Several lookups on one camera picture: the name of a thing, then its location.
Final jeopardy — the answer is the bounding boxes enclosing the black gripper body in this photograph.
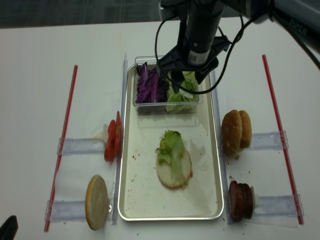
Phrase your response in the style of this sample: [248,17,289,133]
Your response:
[157,4,231,75]

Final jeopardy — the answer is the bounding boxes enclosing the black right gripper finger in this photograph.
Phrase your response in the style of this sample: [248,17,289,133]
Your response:
[168,71,185,94]

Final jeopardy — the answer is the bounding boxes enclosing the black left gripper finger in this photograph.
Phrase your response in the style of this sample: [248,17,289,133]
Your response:
[194,65,215,85]

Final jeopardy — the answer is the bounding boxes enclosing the lettuce leaf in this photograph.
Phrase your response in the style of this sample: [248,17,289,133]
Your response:
[155,129,191,187]

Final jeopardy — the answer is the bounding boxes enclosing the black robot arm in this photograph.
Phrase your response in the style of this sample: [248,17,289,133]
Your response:
[156,0,320,92]

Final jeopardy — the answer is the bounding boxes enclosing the green lettuce pile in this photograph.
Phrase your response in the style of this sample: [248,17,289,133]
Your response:
[165,71,199,113]

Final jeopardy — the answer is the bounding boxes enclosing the rear tomato slice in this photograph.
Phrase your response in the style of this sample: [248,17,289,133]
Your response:
[113,111,122,156]

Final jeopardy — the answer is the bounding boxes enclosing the tomato slice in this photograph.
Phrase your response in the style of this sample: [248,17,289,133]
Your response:
[113,111,122,156]
[104,119,117,162]

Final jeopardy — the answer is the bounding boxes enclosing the front tomato slice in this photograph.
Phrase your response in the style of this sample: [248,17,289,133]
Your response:
[104,119,117,162]

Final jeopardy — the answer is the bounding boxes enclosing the front meat patty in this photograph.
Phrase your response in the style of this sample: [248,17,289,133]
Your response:
[228,180,247,222]

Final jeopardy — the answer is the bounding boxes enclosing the meat patty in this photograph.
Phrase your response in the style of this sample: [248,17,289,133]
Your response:
[242,183,254,219]
[228,180,247,222]

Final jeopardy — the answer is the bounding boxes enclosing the rear meat patty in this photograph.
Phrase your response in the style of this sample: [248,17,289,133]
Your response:
[242,183,254,219]

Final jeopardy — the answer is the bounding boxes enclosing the white slice behind patties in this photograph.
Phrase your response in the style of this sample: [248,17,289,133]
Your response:
[250,185,256,214]

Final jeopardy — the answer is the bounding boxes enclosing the purple cabbage shreds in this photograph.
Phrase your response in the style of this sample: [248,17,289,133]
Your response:
[135,62,170,104]

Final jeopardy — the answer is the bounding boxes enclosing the clear plastic salad container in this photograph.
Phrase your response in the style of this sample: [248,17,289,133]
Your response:
[132,56,203,115]

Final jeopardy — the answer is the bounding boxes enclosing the front sesame bun top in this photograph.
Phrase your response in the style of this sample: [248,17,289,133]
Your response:
[221,109,243,157]

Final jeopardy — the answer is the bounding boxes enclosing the sesame bun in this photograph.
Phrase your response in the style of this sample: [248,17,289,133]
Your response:
[239,110,252,149]
[221,109,243,157]

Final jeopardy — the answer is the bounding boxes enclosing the rear sesame bun top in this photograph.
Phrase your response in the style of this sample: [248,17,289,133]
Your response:
[239,110,252,149]

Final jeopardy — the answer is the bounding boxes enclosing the white onion slice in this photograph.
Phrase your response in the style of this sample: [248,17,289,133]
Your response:
[92,124,109,143]

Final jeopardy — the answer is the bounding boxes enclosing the bottom bun slice on tray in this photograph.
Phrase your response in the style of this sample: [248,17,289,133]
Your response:
[155,148,193,189]

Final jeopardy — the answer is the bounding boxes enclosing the right upper clear cross divider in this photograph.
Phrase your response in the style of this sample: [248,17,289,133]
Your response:
[249,131,289,150]

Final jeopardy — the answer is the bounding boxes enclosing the clear cross divider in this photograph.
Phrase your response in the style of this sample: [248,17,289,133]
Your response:
[57,138,106,156]
[44,200,86,222]
[249,131,289,150]
[253,194,304,217]

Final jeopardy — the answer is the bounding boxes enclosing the right red tape strip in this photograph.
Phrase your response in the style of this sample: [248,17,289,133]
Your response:
[262,54,305,225]

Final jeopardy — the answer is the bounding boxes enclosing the red tape strip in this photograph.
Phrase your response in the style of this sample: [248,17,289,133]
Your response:
[262,54,305,225]
[44,65,78,233]

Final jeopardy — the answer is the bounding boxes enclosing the left long clear divider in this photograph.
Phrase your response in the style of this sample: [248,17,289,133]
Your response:
[110,52,128,225]

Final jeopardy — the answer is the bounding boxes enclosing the long clear divider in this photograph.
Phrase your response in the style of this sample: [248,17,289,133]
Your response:
[110,52,128,225]
[209,68,232,225]

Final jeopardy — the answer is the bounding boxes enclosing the white metal tray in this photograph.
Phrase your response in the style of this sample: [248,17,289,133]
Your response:
[118,66,224,221]

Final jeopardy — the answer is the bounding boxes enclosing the left upper clear cross divider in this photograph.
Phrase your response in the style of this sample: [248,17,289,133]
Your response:
[57,138,106,156]

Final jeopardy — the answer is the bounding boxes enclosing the right long clear divider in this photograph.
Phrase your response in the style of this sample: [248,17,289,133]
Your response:
[209,68,232,225]

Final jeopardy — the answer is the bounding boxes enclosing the bun half standing left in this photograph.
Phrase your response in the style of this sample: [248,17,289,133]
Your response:
[85,174,109,231]

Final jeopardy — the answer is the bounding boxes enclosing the left red tape strip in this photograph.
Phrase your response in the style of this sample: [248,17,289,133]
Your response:
[44,65,78,233]

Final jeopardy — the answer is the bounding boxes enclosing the right lower clear cross divider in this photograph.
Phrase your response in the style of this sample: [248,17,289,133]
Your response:
[253,194,304,217]

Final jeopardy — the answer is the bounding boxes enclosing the left lower clear cross divider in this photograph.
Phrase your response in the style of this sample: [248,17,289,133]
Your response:
[44,200,86,222]

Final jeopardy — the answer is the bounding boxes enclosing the black object bottom left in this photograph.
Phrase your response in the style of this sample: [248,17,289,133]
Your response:
[0,215,19,240]

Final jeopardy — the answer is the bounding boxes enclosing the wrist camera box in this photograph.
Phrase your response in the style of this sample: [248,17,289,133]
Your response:
[158,0,179,21]

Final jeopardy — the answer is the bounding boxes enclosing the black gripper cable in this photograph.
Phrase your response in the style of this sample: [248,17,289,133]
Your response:
[153,9,320,96]

